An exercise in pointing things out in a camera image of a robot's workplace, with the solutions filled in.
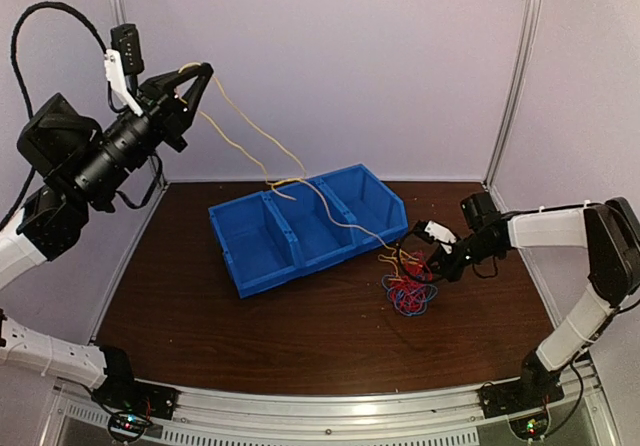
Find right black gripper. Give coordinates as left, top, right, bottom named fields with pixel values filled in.
left=423, top=232, right=498, bottom=282

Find red blue cables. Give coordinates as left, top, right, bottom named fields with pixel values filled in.
left=379, top=248, right=441, bottom=318

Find yellow cable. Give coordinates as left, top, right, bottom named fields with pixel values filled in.
left=177, top=61, right=416, bottom=277

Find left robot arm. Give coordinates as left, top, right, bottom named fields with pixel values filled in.
left=1, top=63, right=213, bottom=410

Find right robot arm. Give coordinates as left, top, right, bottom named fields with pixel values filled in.
left=407, top=192, right=639, bottom=408

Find blue three-compartment bin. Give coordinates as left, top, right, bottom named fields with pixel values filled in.
left=209, top=164, right=408, bottom=298

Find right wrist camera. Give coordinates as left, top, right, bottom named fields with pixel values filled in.
left=409, top=220, right=460, bottom=255

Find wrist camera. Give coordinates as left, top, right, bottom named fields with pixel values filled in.
left=409, top=220, right=460, bottom=255
left=104, top=23, right=144, bottom=117

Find right black sleeved cable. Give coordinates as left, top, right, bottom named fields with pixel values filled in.
left=397, top=225, right=441, bottom=285

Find black sleeved cable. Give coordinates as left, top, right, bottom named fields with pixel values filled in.
left=0, top=1, right=109, bottom=227
left=397, top=225, right=441, bottom=285

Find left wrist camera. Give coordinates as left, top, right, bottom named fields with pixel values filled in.
left=104, top=23, right=144, bottom=117

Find left aluminium frame post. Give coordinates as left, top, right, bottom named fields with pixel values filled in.
left=109, top=0, right=166, bottom=191

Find aluminium frame post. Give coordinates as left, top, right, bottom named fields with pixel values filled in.
left=483, top=0, right=543, bottom=190
left=109, top=0, right=166, bottom=191

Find aluminium front rail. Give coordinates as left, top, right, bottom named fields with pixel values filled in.
left=39, top=360, right=616, bottom=446

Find right aluminium frame post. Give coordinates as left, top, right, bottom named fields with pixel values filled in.
left=483, top=0, right=543, bottom=190

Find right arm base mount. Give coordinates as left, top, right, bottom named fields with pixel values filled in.
left=478, top=379, right=565, bottom=442

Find left black sleeved cable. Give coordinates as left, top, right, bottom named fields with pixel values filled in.
left=0, top=1, right=109, bottom=227

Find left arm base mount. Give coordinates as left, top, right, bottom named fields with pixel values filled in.
left=85, top=382, right=179, bottom=444

